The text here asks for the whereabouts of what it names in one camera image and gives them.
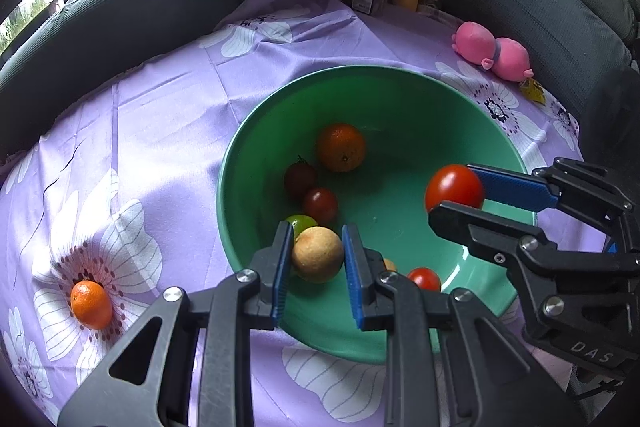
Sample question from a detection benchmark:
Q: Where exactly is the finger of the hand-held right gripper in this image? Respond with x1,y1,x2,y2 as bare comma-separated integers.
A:
466,158,633,233
428,201,640,278

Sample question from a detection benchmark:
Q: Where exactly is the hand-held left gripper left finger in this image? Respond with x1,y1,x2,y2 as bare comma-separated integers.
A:
57,221,296,427

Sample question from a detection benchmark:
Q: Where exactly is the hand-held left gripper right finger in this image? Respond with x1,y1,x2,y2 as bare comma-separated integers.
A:
341,223,571,427

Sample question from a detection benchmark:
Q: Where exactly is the green oval fruit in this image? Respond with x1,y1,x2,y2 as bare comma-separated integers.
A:
284,214,320,240

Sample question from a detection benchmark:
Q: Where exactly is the large red tomato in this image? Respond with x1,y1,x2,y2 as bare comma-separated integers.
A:
425,164,486,214

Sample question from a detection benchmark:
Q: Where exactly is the small red tomato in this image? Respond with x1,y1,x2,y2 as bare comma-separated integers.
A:
406,267,442,294
302,187,339,228

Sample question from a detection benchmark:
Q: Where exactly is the red tomato with stem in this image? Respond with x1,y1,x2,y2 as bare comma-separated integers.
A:
284,156,318,198

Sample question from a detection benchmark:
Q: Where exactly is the orange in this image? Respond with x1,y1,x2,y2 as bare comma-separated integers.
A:
316,123,367,172
70,280,114,330

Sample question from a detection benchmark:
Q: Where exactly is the green plastic bowl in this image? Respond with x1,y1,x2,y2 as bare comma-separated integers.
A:
216,65,538,365

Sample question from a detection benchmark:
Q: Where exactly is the yellow tag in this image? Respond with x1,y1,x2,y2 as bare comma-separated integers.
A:
520,78,547,104

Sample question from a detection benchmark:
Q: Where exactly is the pink plush toy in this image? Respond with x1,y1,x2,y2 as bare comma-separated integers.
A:
451,21,534,82

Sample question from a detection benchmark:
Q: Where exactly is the purple floral cloth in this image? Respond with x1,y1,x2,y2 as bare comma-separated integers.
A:
0,0,608,427

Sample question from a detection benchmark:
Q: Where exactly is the dark grey sofa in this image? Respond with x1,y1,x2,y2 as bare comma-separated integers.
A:
0,0,640,158

